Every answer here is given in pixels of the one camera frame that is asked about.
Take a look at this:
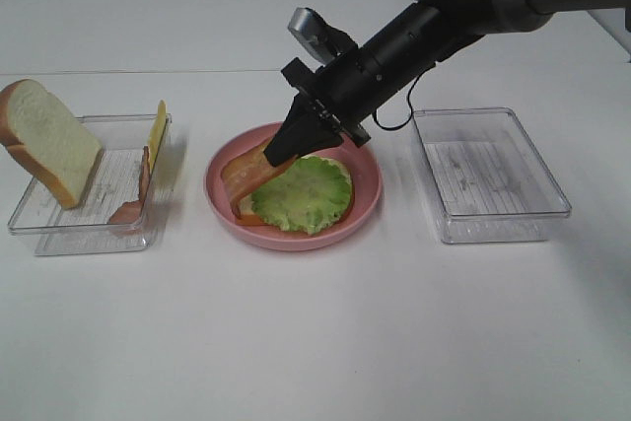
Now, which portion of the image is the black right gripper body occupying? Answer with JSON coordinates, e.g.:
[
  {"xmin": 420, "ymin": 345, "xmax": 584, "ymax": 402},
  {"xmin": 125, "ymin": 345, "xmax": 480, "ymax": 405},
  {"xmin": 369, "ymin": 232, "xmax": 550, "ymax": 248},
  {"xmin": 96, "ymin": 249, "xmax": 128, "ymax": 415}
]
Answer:
[{"xmin": 282, "ymin": 3, "xmax": 444, "ymax": 147}]

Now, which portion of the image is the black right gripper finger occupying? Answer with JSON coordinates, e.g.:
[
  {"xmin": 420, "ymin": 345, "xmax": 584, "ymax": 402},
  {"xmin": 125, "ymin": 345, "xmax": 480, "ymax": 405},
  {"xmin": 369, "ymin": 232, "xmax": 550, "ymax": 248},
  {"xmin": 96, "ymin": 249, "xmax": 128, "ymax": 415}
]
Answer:
[
  {"xmin": 264, "ymin": 95, "xmax": 316, "ymax": 160},
  {"xmin": 268, "ymin": 117, "xmax": 343, "ymax": 166}
]

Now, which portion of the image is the green lettuce leaf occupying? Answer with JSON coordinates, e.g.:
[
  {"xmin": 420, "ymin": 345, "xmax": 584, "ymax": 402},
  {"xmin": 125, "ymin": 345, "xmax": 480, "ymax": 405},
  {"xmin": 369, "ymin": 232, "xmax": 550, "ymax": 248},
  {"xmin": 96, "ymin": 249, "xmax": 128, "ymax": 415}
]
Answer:
[{"xmin": 249, "ymin": 154, "xmax": 353, "ymax": 236}]

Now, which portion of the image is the bacon strip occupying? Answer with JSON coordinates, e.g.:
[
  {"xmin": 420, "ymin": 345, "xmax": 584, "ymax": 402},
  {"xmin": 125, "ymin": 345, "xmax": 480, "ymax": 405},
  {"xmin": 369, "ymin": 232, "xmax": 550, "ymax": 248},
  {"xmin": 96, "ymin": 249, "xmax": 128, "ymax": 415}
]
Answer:
[
  {"xmin": 107, "ymin": 145, "xmax": 151, "ymax": 238},
  {"xmin": 220, "ymin": 139, "xmax": 296, "ymax": 218}
]

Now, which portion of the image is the white bread slice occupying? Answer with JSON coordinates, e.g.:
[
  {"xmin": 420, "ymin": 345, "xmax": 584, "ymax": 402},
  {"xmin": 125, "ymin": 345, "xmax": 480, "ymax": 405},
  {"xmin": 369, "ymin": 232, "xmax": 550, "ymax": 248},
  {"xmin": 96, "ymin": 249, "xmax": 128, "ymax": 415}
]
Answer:
[
  {"xmin": 234, "ymin": 157, "xmax": 356, "ymax": 228},
  {"xmin": 1, "ymin": 79, "xmax": 103, "ymax": 209}
]

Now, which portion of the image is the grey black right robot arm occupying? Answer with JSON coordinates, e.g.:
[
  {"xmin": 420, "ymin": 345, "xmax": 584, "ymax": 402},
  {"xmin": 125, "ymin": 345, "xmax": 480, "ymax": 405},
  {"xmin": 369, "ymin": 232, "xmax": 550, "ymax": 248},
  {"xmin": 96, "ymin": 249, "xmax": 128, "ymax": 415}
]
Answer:
[{"xmin": 264, "ymin": 0, "xmax": 630, "ymax": 167}]

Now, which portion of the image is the pink round plate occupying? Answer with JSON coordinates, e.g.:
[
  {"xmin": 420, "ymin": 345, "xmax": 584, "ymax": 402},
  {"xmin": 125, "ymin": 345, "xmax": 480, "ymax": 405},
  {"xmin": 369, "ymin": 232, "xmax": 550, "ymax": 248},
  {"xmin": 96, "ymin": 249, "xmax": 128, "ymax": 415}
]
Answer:
[{"xmin": 204, "ymin": 122, "xmax": 383, "ymax": 251}]

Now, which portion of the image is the yellow cheese slice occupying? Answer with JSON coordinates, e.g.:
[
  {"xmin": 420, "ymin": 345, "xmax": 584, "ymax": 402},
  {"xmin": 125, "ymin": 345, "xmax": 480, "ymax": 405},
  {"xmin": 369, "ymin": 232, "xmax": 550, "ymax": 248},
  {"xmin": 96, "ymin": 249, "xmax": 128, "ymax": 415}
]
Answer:
[{"xmin": 147, "ymin": 100, "xmax": 167, "ymax": 172}]

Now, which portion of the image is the right clear plastic tray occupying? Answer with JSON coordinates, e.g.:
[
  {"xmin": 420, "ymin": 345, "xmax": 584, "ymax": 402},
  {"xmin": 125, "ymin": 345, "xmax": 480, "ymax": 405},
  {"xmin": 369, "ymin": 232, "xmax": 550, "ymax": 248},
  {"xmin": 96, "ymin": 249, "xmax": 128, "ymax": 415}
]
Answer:
[{"xmin": 413, "ymin": 107, "xmax": 572, "ymax": 245}]

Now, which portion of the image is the clear plastic tray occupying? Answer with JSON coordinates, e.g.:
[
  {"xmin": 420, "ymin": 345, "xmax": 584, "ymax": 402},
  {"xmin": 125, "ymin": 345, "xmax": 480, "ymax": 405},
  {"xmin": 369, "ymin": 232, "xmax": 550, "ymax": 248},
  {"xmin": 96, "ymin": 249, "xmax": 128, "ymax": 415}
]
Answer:
[
  {"xmin": 413, "ymin": 107, "xmax": 572, "ymax": 245},
  {"xmin": 8, "ymin": 114, "xmax": 177, "ymax": 256}
]

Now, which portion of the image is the left clear plastic tray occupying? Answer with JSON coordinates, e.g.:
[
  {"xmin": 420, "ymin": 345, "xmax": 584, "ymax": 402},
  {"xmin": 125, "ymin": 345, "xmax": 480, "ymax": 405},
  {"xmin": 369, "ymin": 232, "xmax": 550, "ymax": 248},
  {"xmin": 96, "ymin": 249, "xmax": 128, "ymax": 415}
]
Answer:
[{"xmin": 8, "ymin": 114, "xmax": 177, "ymax": 256}]

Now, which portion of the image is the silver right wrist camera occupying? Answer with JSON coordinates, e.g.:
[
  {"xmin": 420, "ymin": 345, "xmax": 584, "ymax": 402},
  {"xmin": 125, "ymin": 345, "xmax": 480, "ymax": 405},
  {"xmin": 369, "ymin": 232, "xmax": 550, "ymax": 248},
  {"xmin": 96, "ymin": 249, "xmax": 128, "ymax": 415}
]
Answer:
[{"xmin": 287, "ymin": 7, "xmax": 357, "ymax": 65}]

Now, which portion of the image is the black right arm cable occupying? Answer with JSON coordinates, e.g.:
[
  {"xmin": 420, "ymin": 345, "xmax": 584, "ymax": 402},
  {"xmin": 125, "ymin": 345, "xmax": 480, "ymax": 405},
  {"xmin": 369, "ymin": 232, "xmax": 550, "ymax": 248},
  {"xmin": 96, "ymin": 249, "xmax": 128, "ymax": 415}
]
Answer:
[{"xmin": 372, "ymin": 0, "xmax": 514, "ymax": 130}]

